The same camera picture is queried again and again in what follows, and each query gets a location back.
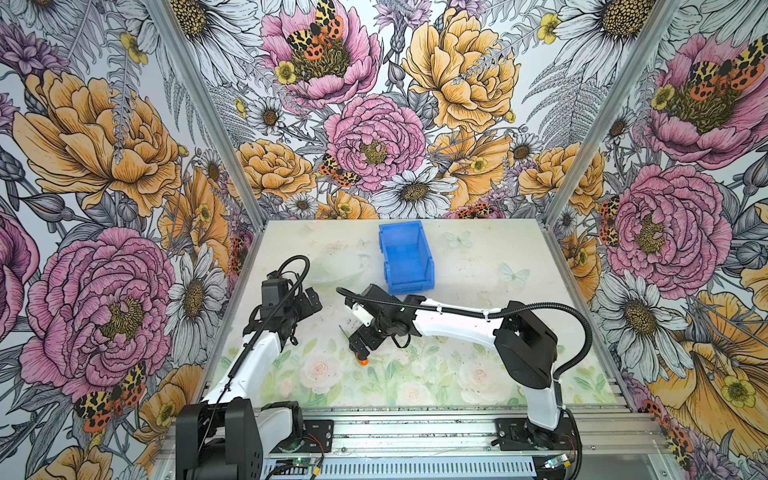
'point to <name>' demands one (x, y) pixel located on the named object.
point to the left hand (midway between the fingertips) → (304, 310)
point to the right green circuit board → (556, 461)
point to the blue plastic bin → (409, 267)
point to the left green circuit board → (304, 461)
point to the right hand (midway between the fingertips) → (367, 343)
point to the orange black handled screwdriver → (362, 361)
